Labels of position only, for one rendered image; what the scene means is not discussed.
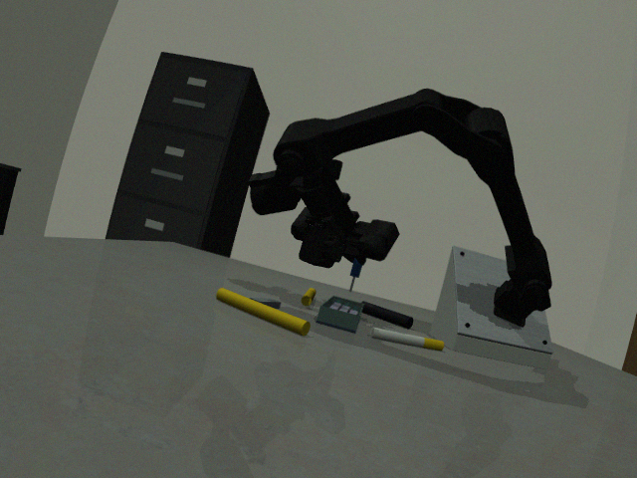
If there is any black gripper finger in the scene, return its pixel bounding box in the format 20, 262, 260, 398
344, 245, 366, 266
342, 241, 355, 263

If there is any blue stylus with silver tip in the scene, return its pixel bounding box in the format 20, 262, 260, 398
349, 258, 362, 293

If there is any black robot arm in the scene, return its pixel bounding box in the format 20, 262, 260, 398
248, 89, 552, 327

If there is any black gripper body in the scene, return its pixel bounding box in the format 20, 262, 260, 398
291, 192, 399, 262

